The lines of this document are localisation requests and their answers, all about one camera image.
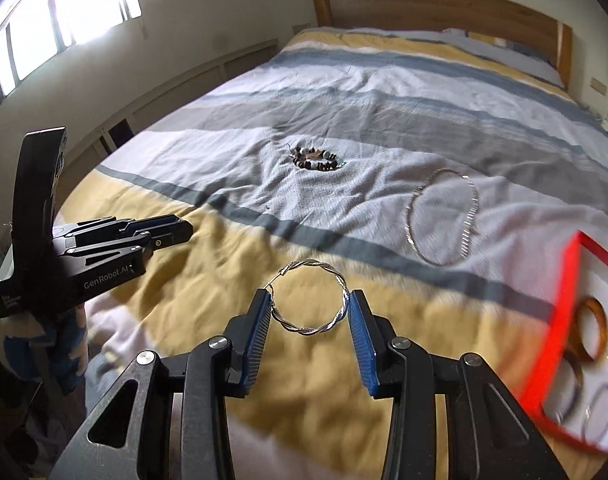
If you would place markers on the wooden headboard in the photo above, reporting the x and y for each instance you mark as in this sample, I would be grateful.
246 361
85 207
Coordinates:
434 7

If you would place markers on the red shallow box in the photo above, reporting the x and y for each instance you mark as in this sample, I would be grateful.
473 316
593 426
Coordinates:
534 385

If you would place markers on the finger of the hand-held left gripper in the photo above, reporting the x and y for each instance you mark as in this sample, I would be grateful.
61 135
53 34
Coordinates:
123 247
168 227

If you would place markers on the white low wall cabinet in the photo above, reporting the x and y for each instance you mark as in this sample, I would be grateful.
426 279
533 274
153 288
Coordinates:
183 85

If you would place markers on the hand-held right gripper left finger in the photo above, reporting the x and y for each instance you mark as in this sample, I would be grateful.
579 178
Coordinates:
256 340

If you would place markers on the amber bangle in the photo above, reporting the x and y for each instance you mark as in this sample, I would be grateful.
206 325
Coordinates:
603 332

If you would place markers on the striped pillow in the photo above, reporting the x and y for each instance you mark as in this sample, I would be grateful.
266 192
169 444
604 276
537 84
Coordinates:
509 52

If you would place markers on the window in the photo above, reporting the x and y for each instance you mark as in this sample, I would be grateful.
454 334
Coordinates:
58 5

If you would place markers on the thin gold hoop bangle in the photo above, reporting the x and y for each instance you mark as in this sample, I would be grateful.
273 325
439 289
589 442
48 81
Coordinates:
586 412

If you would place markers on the silver twisted hoop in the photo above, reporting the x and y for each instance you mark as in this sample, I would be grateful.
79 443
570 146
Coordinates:
340 312

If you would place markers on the wall switch plate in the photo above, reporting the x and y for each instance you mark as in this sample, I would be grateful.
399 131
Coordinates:
599 85

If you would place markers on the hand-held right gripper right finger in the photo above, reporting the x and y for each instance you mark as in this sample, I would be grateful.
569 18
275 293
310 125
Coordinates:
361 345

